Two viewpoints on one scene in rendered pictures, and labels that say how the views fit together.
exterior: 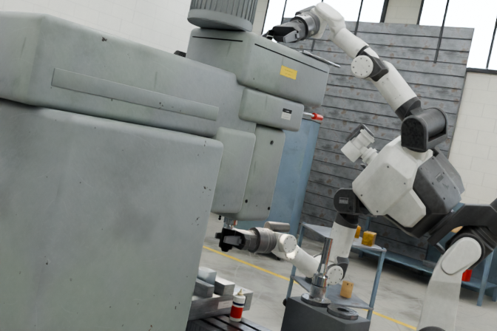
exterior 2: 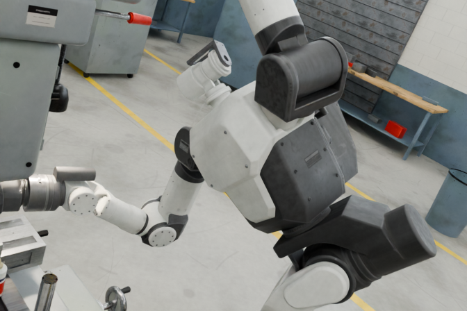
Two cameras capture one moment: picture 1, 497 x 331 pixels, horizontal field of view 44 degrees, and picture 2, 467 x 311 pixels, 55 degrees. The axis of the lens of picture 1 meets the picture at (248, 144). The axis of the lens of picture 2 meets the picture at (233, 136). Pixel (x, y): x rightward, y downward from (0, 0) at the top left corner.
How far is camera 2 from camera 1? 135 cm
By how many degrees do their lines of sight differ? 20
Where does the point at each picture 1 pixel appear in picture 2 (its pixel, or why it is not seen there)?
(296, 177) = not seen: hidden behind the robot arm
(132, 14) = not seen: outside the picture
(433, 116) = (318, 60)
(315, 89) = not seen: outside the picture
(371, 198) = (205, 165)
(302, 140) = not seen: outside the picture
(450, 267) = (295, 298)
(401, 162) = (247, 131)
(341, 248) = (176, 205)
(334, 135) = not seen: outside the picture
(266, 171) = (10, 112)
